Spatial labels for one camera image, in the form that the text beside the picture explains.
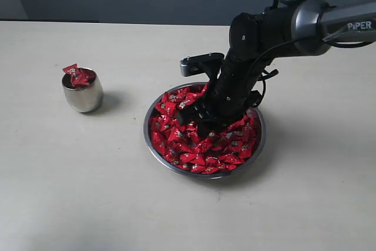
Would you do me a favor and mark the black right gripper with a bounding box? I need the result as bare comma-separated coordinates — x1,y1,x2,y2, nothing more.
175,65,264,138

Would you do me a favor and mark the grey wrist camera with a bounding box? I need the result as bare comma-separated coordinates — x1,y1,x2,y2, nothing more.
180,52,224,80

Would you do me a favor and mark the stainless steel cup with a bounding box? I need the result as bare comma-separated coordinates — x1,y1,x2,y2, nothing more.
62,68,104,113

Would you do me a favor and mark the red candy sticking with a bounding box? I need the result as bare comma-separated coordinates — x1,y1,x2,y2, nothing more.
62,63,80,79

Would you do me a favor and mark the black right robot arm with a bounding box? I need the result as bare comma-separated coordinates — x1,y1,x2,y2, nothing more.
176,0,375,137

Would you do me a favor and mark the red candy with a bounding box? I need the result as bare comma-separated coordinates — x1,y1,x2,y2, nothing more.
70,68,96,89

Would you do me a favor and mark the stainless steel plate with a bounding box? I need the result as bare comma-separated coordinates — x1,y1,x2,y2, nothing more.
143,82,266,180

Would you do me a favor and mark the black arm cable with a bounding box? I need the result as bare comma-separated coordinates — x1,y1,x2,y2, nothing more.
246,39,300,108

